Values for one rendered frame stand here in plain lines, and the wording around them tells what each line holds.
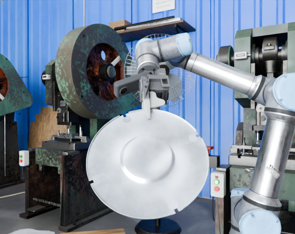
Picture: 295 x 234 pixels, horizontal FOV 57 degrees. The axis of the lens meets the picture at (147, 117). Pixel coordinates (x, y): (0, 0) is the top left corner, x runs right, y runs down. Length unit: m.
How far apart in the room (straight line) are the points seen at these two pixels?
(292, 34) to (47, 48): 3.75
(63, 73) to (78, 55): 0.18
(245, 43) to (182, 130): 1.19
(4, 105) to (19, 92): 0.28
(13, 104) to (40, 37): 1.48
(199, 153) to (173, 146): 0.06
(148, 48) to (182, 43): 0.11
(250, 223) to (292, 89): 0.42
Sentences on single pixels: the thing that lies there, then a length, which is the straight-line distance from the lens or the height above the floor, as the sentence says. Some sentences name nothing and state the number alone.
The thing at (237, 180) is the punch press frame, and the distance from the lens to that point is 1.70.
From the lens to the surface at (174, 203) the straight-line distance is 0.61.
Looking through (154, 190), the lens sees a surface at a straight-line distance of 0.62.
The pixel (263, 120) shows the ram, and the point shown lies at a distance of 1.76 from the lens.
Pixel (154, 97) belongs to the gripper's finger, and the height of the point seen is 1.00.
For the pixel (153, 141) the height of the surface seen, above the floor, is 0.89.
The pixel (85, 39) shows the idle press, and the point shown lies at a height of 1.55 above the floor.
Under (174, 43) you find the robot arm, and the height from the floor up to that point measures 1.19.
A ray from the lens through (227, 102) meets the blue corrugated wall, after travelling 3.07.
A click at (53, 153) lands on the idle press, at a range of 2.55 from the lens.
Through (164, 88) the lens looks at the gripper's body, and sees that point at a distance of 0.77.
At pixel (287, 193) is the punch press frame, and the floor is 0.54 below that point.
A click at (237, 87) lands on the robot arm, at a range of 1.04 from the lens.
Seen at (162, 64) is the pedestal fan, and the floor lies 1.34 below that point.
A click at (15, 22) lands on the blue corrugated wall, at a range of 5.53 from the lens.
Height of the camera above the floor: 0.96
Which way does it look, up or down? level
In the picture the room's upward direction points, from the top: straight up
